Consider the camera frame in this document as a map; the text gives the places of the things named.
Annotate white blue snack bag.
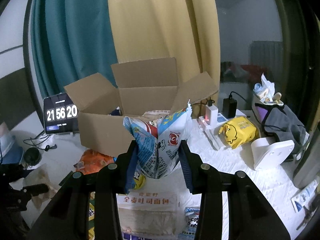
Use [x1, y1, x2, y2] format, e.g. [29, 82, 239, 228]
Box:
[123, 103, 192, 179]

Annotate orange snack bag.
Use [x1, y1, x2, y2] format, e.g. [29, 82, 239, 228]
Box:
[74, 149, 116, 175]

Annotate white power strip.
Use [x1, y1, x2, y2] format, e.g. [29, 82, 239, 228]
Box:
[198, 113, 228, 151]

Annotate black round earphone case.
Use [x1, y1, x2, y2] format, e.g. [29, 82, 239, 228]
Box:
[23, 147, 42, 166]

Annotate toast bread bag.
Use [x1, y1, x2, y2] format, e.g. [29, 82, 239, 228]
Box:
[117, 191, 181, 237]

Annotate white charger plug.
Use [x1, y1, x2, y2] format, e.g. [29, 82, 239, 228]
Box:
[205, 99, 219, 127]

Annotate small blue snack packet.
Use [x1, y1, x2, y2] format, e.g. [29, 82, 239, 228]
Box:
[178, 207, 200, 239]

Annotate yellow duck pouch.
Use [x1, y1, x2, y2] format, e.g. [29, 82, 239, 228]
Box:
[219, 116, 259, 149]

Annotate black power adapter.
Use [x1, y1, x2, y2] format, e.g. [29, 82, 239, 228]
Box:
[222, 91, 248, 119]

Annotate white stand device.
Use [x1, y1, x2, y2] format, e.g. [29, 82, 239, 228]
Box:
[251, 137, 295, 170]

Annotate brown cardboard box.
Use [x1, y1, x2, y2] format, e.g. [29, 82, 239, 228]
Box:
[65, 57, 219, 157]

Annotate tablet showing clock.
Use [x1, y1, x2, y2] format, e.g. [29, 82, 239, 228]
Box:
[43, 93, 79, 134]

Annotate teal curtain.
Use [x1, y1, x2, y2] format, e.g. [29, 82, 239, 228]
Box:
[31, 0, 118, 98]

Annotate yellow curtain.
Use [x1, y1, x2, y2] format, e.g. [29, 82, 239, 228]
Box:
[108, 0, 220, 85]

